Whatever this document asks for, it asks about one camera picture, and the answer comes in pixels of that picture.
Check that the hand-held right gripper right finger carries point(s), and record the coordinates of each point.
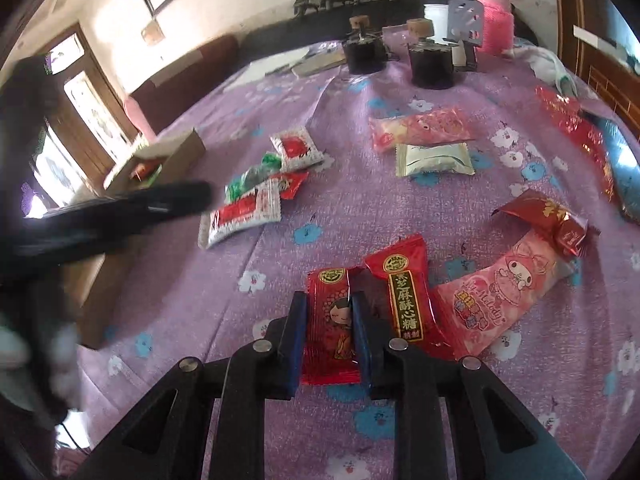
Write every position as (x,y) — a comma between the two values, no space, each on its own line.
(362,347)

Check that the green clear candy packet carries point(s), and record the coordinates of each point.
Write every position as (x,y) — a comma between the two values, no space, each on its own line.
(250,177)

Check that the pink cartoon snack packet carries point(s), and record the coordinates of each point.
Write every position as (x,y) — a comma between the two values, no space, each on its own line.
(500,290)

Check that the cream snack packet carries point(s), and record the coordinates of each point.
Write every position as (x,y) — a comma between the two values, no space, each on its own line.
(434,159)

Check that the pale pink snack packet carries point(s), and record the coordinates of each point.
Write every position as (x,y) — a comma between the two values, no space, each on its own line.
(422,127)

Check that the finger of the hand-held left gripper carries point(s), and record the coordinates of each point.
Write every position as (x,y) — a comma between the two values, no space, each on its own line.
(165,200)

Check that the red candy packet gold label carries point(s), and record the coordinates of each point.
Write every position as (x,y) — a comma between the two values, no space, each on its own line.
(407,300)

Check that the pink sleeved bottle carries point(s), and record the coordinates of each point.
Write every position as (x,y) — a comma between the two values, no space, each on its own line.
(495,15)

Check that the large white red snack packet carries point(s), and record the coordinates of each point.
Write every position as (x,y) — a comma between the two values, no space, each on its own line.
(240,215)

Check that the blue foil bag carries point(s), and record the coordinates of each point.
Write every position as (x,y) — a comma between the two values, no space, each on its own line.
(625,165)

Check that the white cup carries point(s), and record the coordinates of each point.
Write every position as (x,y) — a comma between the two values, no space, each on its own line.
(436,20)

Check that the purple floral tablecloth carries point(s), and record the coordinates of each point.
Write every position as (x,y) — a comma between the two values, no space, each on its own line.
(350,220)

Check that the wooden glass door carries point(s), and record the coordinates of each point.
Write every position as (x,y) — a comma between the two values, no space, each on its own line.
(85,105)

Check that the red figure-print candy packet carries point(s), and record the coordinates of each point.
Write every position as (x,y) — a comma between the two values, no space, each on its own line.
(332,320)

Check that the black device with wooden knob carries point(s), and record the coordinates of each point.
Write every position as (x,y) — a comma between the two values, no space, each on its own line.
(365,52)
(430,62)

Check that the dark red gold snack packet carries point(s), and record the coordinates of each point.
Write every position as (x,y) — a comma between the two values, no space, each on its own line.
(545,215)

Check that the large red foil bag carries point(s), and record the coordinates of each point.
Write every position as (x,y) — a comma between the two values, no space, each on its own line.
(580,130)

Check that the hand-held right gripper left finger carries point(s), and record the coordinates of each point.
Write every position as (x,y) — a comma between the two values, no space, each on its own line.
(295,347)

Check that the white paper pad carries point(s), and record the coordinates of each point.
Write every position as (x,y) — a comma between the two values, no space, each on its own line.
(275,62)

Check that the grey perforated metal plate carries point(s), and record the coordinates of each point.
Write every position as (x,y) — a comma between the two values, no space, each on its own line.
(465,20)

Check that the small white red snack packet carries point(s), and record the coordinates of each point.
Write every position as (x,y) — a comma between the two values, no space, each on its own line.
(296,149)

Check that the red white candy packet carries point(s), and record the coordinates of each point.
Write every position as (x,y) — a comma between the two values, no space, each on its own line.
(292,182)

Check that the grey booklet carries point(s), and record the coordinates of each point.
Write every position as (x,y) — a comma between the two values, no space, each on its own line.
(320,62)

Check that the cardboard box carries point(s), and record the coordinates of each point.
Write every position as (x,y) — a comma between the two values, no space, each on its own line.
(175,155)

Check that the white cloth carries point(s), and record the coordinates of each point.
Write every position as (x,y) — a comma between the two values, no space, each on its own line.
(542,65)

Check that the black sofa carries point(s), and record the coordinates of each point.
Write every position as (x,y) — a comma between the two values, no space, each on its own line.
(280,37)

